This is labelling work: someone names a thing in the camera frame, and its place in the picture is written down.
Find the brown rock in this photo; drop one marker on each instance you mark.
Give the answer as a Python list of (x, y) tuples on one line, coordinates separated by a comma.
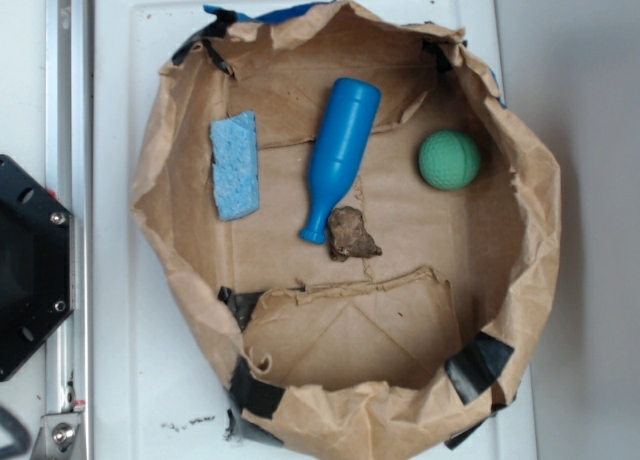
[(349, 237)]

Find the brown paper bag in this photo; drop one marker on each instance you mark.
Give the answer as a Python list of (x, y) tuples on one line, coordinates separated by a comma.
[(363, 359)]

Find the blue plastic bottle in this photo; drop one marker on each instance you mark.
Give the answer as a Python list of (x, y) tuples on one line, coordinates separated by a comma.
[(339, 149)]

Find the blue sponge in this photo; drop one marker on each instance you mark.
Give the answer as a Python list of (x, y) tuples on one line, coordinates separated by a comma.
[(235, 166)]

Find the green foam ball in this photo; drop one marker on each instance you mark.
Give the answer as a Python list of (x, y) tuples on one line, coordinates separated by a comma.
[(449, 160)]

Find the white plastic tray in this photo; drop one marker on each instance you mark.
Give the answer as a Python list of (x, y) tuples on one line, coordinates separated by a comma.
[(154, 394)]

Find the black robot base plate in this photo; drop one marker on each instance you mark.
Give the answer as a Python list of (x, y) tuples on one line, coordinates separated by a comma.
[(36, 242)]

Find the aluminium extrusion rail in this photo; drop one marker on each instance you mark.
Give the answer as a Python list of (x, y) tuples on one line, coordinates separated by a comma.
[(69, 67)]

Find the metal corner bracket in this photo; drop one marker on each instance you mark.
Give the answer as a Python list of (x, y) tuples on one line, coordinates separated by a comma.
[(60, 437)]

